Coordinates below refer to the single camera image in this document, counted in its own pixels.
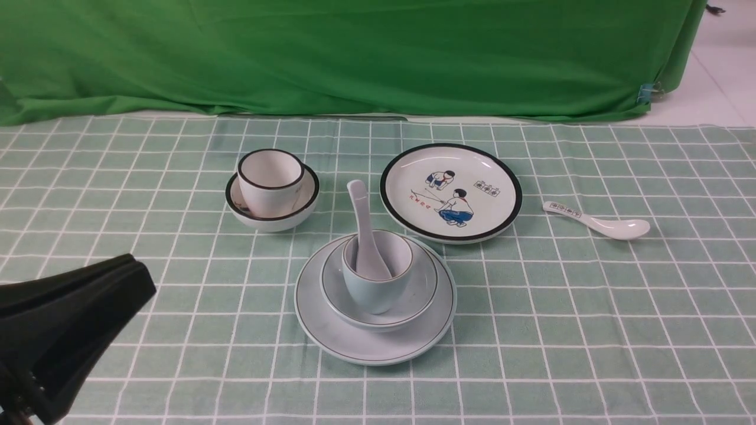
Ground white bowl black rim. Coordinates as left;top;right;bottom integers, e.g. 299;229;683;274
224;164;321;233

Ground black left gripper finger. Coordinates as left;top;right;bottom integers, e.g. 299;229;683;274
1;254;157;424

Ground blue binder clip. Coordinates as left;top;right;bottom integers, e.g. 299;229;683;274
636;83;654;104

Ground pale green bowl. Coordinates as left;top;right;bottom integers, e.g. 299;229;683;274
320;235;438;332

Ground cartoon plate black rim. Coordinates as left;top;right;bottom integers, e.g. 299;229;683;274
380;143;523;244

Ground green backdrop cloth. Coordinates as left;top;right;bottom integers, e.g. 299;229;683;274
1;1;705;126

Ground green checkered tablecloth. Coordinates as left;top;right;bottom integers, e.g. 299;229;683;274
1;116;755;424

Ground white cup black rim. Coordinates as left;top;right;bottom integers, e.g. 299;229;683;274
237;149;304;219

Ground pale green cup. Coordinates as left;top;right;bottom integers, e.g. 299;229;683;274
342;230;415;314

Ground plain white ceramic spoon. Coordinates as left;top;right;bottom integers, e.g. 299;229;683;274
347;179;392;282

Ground white spoon patterned handle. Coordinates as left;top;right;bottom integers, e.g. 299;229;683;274
542;201;651;240

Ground pale green plain plate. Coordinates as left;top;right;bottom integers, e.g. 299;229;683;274
294;233;458;365

